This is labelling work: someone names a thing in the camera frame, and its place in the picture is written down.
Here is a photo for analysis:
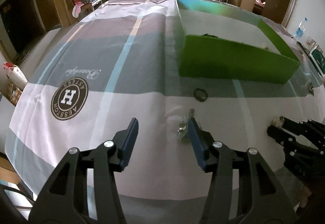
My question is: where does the green book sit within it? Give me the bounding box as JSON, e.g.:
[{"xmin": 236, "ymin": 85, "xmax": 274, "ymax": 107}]
[{"xmin": 309, "ymin": 46, "xmax": 325, "ymax": 78}]

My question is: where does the dark metal ring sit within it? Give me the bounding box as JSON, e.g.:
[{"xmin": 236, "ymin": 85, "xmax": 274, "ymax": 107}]
[{"xmin": 193, "ymin": 88, "xmax": 209, "ymax": 103}]

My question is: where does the plastic water bottle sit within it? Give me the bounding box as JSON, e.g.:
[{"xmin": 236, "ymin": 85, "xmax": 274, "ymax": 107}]
[{"xmin": 293, "ymin": 17, "xmax": 308, "ymax": 40}]

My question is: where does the green cardboard box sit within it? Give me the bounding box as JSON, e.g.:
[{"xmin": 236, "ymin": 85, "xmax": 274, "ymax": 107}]
[{"xmin": 175, "ymin": 0, "xmax": 300, "ymax": 84}]

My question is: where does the plaid bed sheet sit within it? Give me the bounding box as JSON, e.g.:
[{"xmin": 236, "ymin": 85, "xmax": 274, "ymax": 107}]
[{"xmin": 5, "ymin": 0, "xmax": 324, "ymax": 204}]

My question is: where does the clear crystal charm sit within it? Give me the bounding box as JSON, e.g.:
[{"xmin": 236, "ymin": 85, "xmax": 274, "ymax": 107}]
[{"xmin": 271, "ymin": 116, "xmax": 285, "ymax": 128}]

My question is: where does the crystal pendant cluster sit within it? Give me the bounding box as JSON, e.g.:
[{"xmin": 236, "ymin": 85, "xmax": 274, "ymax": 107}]
[{"xmin": 177, "ymin": 108, "xmax": 195, "ymax": 144}]

